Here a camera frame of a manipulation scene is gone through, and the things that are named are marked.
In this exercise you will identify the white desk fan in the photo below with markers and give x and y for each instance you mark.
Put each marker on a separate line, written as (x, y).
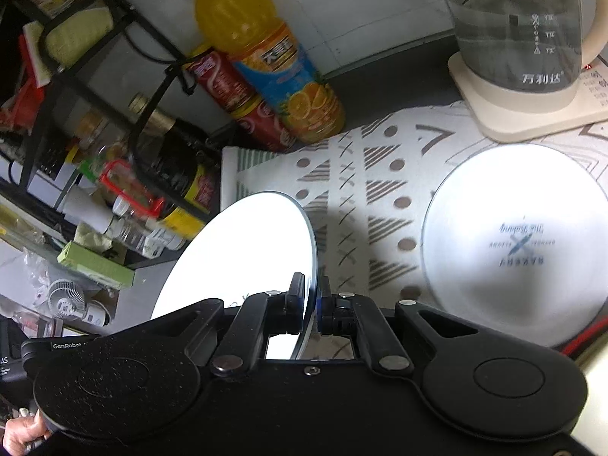
(66, 299)

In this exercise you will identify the black metal rack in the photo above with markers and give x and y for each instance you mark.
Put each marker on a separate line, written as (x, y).
(147, 33)

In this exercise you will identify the yellow sponge cloth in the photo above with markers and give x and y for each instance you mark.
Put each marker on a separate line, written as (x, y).
(78, 35)

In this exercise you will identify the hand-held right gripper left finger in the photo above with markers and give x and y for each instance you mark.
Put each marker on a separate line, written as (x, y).
(294, 304)

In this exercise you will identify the green carton box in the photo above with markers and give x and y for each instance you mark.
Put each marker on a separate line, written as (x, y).
(95, 266)

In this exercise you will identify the person's left hand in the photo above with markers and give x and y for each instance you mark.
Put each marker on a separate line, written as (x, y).
(19, 434)

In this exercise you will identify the small clear shaker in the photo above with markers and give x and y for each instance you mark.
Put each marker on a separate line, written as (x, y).
(128, 235)

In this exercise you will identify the red plastic basin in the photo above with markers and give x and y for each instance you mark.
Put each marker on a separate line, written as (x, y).
(21, 104)

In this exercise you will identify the cream kettle base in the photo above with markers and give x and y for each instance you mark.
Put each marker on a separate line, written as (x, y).
(498, 123)

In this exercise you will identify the cream bowl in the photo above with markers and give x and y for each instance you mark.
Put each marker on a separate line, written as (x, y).
(599, 389)

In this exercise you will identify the red and black bowl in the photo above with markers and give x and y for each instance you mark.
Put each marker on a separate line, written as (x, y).
(589, 336)

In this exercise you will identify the glass electric kettle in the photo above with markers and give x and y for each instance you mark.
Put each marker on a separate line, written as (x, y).
(513, 23)

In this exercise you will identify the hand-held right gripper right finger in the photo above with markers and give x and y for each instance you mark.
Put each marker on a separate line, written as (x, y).
(325, 308)

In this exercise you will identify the medium white blue-print plate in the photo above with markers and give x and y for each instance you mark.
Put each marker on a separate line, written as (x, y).
(237, 247)

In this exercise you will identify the small white blue-print plate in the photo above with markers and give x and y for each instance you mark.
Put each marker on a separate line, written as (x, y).
(475, 294)

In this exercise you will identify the orange juice bottle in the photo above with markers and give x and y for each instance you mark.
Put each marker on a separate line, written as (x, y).
(247, 23)

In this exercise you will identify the patterned fringed table mat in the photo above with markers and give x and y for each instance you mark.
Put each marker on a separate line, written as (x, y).
(361, 175)

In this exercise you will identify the small white jar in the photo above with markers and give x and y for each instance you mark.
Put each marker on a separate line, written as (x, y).
(164, 244)

